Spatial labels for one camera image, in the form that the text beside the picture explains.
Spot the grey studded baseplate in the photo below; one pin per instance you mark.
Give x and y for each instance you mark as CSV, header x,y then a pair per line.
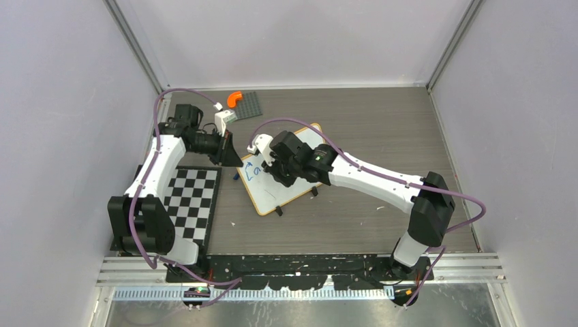
x,y
248,106

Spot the orange curved plastic piece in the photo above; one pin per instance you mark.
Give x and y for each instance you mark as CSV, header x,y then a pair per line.
x,y
234,98

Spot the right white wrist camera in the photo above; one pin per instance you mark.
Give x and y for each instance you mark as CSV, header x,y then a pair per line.
x,y
260,145

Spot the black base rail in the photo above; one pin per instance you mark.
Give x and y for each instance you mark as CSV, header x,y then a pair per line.
x,y
308,272

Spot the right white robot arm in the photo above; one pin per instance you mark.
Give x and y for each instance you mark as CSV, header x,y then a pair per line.
x,y
425,199

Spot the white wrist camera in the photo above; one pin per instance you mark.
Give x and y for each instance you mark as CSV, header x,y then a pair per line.
x,y
223,117
260,145

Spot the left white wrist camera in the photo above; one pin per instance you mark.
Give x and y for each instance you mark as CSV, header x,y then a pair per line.
x,y
223,117

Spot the black white checkerboard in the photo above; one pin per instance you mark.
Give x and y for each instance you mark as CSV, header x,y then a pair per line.
x,y
190,201

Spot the white slotted cable duct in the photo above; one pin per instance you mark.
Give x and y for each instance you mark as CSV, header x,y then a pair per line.
x,y
175,293

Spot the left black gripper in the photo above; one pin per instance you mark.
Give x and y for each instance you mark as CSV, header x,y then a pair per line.
x,y
229,156

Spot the metal wire whiteboard stand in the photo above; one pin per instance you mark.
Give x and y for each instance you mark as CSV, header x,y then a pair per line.
x,y
293,201

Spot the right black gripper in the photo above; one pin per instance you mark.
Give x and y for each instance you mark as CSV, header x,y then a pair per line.
x,y
287,180

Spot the yellow framed whiteboard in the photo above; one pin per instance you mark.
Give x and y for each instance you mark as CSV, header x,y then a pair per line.
x,y
263,191

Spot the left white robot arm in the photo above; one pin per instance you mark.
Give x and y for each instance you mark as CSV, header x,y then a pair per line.
x,y
139,220

